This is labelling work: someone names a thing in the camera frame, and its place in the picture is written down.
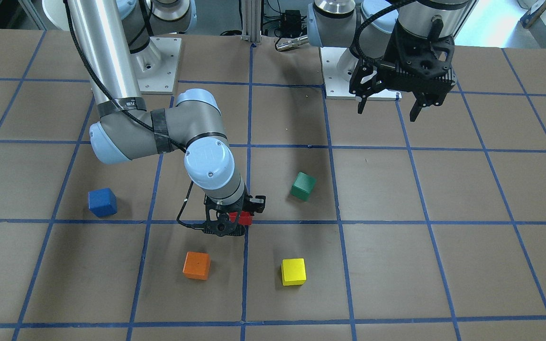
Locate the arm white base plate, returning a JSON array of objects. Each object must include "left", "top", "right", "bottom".
[
  {"left": 319, "top": 47, "right": 401, "bottom": 101},
  {"left": 130, "top": 37, "right": 182, "bottom": 95}
]

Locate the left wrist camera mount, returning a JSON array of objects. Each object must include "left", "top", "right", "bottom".
[{"left": 377, "top": 22, "right": 456, "bottom": 94}]

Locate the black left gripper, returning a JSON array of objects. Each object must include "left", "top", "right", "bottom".
[{"left": 349, "top": 52, "right": 444, "bottom": 122}]

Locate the orange wooden block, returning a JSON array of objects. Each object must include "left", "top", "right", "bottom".
[{"left": 182, "top": 251, "right": 211, "bottom": 280}]

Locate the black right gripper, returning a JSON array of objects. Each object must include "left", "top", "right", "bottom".
[{"left": 204, "top": 192, "right": 266, "bottom": 223}]

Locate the green wooden block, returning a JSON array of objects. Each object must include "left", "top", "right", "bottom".
[{"left": 290, "top": 172, "right": 317, "bottom": 202}]

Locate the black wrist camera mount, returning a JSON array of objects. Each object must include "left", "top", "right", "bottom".
[{"left": 202, "top": 197, "right": 247, "bottom": 237}]

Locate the red wooden block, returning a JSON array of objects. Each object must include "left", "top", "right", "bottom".
[{"left": 228, "top": 211, "right": 254, "bottom": 226}]

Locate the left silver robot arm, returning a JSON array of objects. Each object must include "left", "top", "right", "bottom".
[{"left": 306, "top": 0, "right": 470, "bottom": 122}]

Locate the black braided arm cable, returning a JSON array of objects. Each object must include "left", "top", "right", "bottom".
[{"left": 351, "top": 0, "right": 416, "bottom": 72}]

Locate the blue wooden block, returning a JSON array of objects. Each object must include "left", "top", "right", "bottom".
[{"left": 88, "top": 188, "right": 118, "bottom": 217}]

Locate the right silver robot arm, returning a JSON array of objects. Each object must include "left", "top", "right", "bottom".
[{"left": 64, "top": 0, "right": 266, "bottom": 223}]

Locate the yellow wooden block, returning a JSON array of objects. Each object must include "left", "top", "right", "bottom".
[{"left": 280, "top": 258, "right": 307, "bottom": 286}]

